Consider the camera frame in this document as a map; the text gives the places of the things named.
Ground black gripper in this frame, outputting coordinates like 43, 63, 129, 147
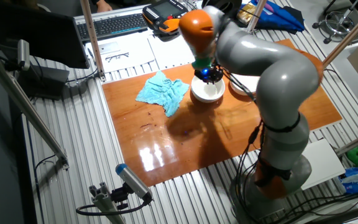
194, 65, 224, 84

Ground white ceramic bowl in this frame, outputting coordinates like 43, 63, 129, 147
229, 73, 260, 96
190, 74, 226, 104

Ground person hand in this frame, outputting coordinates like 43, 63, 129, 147
96, 0, 113, 13

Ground teal terry cloth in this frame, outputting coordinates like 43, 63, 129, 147
135, 70, 191, 118

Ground gold foil bag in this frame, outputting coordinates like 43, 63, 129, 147
237, 7, 256, 26

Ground brown wooden board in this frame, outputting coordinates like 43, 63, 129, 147
101, 39, 344, 187

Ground black filament spool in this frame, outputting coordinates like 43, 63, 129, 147
209, 0, 243, 12

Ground printed paper sheet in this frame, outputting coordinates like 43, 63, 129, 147
85, 36, 157, 74

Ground orange black teach pendant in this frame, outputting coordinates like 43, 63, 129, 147
142, 0, 189, 34

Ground black eyeglasses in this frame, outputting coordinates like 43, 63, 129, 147
105, 52, 130, 63

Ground blue fabric bag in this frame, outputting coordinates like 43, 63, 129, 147
239, 0, 306, 35

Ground silver smartphone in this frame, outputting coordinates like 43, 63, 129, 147
98, 41, 122, 55

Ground black keyboard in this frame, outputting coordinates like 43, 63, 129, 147
76, 12, 150, 44

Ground chrome stool base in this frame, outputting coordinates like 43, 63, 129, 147
311, 0, 358, 45

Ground black monitor base box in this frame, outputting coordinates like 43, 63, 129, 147
17, 63, 70, 100

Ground black computer monitor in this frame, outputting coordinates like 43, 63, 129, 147
0, 0, 91, 70

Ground blue tissue pack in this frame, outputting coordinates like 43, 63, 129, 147
337, 167, 358, 195

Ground aluminium frame post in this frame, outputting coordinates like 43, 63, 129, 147
80, 0, 107, 82
321, 1, 358, 68
0, 42, 70, 170
335, 127, 358, 157
246, 0, 269, 34

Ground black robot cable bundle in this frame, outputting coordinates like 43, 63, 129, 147
222, 62, 267, 223

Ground grey camera with blue end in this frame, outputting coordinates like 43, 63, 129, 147
115, 163, 154, 202

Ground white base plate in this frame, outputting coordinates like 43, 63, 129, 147
300, 138, 346, 190

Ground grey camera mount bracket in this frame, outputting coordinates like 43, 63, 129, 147
88, 182, 130, 224

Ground black camera cable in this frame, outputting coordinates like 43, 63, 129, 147
75, 194, 153, 217

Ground small grey mounted camera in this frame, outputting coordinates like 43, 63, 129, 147
17, 39, 31, 72

